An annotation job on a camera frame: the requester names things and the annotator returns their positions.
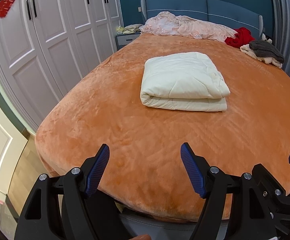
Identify white quilted jacket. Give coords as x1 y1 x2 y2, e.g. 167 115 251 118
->
140 51 230 112

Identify person's left hand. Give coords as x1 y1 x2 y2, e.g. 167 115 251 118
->
130 234 151 240

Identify orange plush bedspread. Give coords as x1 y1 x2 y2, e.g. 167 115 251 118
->
35 34 290 221

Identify dark grey knit garment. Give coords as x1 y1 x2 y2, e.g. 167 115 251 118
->
249 40 284 63

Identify cream fleece garment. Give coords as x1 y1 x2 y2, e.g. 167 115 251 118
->
239 43 283 68

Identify plush toy by headboard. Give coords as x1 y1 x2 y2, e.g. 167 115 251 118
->
261 33 272 44

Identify red garment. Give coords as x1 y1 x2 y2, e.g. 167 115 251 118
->
225 27 255 48

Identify white panelled wardrobe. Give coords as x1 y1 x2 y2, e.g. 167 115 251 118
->
0 0 122 130

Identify blue upholstered headboard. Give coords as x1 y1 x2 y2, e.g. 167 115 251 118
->
140 0 264 39

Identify blue bedside table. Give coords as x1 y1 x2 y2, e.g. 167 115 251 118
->
115 32 141 50

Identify pink floral quilt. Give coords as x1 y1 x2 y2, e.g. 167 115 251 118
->
140 11 237 42

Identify items on bedside table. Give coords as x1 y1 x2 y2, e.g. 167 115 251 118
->
116 24 142 35

